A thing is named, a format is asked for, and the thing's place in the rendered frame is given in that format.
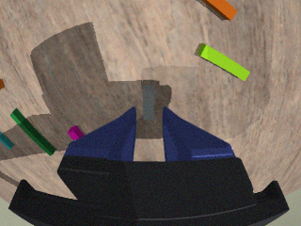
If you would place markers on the turquoise rod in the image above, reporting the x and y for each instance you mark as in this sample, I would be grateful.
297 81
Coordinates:
6 141

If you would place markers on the orange rectangular bar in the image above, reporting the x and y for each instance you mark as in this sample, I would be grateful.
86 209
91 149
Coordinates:
1 83
222 7

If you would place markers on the magenta rod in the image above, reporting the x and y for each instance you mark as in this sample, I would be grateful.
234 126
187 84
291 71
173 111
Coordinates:
75 132

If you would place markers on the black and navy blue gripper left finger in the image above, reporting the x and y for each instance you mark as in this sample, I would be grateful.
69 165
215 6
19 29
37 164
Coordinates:
108 140

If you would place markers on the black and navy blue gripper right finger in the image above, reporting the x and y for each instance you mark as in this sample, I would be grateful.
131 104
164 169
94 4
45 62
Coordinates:
185 142

